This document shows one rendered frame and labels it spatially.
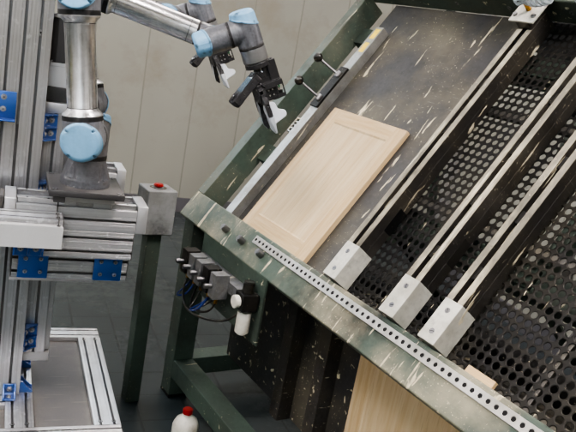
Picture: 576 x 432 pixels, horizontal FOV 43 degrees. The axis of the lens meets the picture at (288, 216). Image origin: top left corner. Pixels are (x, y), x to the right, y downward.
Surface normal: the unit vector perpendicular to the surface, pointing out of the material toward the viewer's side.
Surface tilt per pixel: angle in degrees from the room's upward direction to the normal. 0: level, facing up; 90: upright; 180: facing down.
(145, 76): 90
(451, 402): 55
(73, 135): 98
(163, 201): 90
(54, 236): 90
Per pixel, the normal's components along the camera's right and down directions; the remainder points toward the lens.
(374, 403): -0.84, -0.02
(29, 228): 0.34, 0.29
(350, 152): -0.59, -0.56
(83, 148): 0.11, 0.40
